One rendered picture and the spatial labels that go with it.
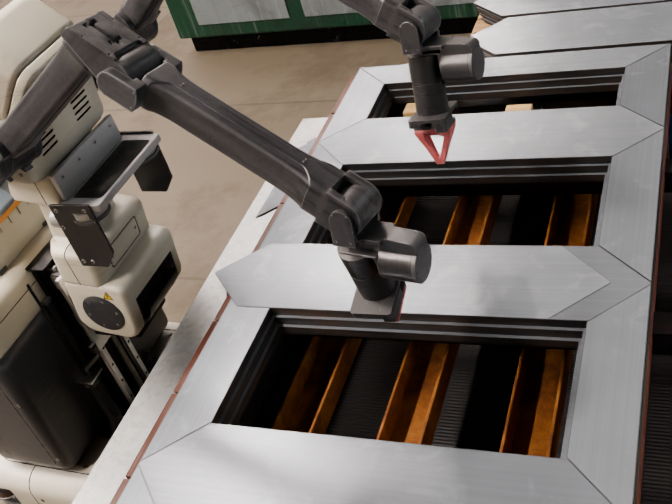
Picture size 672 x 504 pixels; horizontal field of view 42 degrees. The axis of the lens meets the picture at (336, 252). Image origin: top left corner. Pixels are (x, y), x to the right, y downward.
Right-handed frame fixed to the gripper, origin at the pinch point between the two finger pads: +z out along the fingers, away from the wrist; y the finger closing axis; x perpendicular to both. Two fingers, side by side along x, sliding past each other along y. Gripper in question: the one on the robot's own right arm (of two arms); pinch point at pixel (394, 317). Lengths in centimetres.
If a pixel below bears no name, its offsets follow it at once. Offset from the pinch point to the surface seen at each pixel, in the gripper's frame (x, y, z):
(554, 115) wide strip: -14, 65, 24
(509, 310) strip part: -15.2, 8.3, 10.3
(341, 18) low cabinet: 125, 251, 143
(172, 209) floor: 160, 121, 126
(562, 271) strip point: -22.4, 17.8, 12.7
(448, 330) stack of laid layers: -4.9, 5.3, 12.6
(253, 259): 37.2, 19.0, 12.5
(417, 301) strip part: 0.9, 9.5, 10.5
